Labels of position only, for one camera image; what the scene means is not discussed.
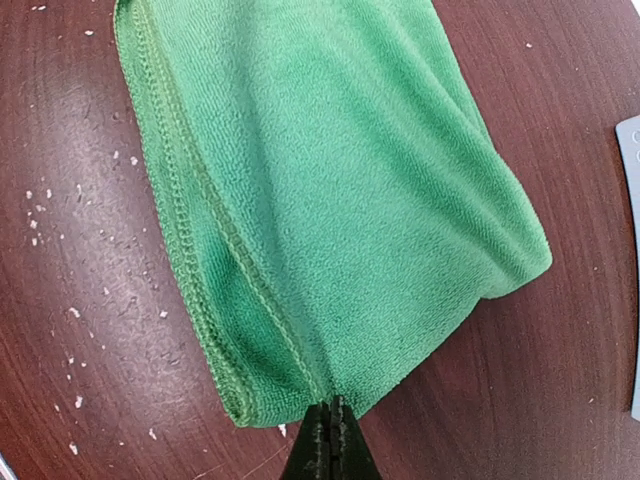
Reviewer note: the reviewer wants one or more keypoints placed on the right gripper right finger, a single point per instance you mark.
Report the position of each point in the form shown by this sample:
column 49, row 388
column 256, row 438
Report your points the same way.
column 349, row 454

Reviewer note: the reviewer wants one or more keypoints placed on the light blue plastic basket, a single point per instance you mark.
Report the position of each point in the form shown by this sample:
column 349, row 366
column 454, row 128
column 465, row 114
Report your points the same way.
column 627, row 136

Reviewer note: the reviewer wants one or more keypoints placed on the green towel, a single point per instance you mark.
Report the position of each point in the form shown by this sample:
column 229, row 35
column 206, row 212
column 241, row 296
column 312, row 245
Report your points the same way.
column 332, row 204

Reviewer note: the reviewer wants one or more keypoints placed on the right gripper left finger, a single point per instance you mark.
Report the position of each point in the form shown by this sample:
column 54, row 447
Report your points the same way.
column 310, row 456

